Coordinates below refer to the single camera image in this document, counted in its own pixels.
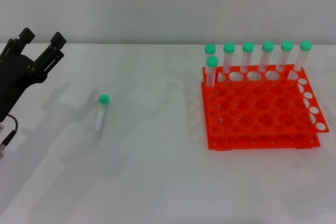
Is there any clear test tube green cap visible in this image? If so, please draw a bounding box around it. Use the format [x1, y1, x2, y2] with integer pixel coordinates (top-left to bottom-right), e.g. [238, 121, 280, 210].
[258, 40, 275, 73]
[204, 43, 217, 76]
[275, 40, 294, 73]
[292, 39, 313, 72]
[222, 42, 236, 74]
[93, 94, 111, 141]
[240, 41, 255, 73]
[206, 56, 219, 89]

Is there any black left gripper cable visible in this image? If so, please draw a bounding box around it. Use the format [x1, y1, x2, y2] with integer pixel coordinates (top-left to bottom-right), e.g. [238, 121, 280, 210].
[0, 113, 19, 154]

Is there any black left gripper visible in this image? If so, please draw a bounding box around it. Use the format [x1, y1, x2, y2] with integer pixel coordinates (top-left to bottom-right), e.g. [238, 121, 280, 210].
[0, 27, 67, 123]

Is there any orange test tube rack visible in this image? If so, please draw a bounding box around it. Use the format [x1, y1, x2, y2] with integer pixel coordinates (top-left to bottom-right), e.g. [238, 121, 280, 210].
[201, 63, 330, 152]

